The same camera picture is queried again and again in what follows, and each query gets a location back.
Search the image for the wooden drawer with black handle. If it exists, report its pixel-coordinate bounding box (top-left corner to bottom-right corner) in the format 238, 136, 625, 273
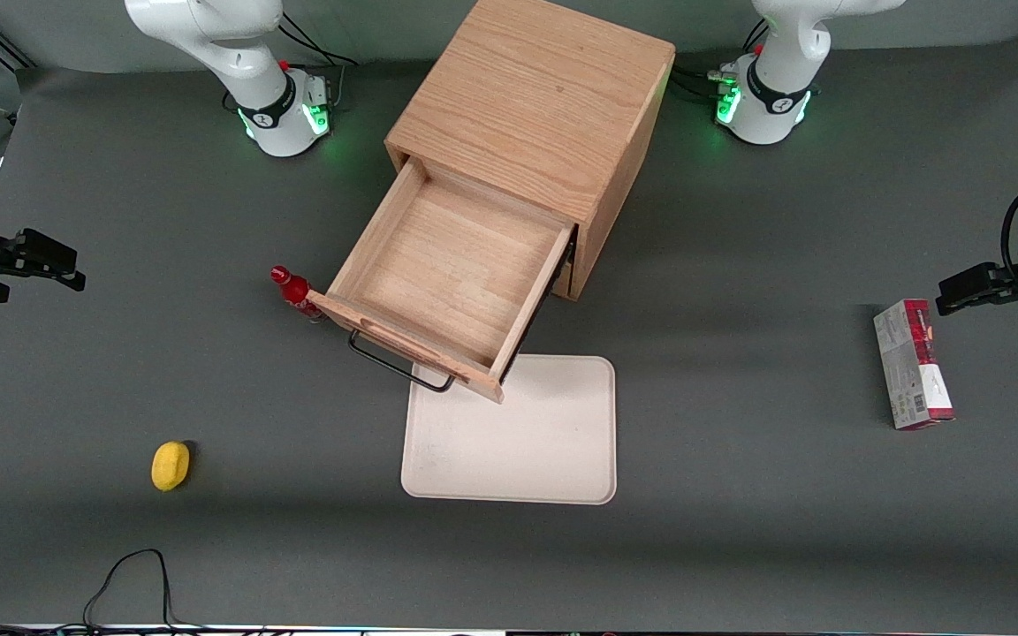
551, 247, 577, 299
307, 157, 577, 405

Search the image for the wooden drawer cabinet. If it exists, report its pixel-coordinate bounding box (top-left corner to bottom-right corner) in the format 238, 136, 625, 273
384, 0, 677, 302

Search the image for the red plaid carton box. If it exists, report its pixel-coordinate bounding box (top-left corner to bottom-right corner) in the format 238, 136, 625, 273
872, 299, 957, 431

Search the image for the yellow lemon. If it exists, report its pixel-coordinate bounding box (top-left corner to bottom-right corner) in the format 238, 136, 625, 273
151, 441, 192, 492

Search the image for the red soda bottle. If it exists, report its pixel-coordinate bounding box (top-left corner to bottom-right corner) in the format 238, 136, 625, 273
270, 264, 324, 324

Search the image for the beige plastic tray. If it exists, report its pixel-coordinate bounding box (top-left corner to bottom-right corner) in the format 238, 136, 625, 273
400, 353, 618, 506

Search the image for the black frame strut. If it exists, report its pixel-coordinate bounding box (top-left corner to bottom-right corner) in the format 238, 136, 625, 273
0, 16, 34, 70

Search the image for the black looped table cable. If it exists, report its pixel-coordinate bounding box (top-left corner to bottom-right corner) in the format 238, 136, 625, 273
82, 549, 209, 633

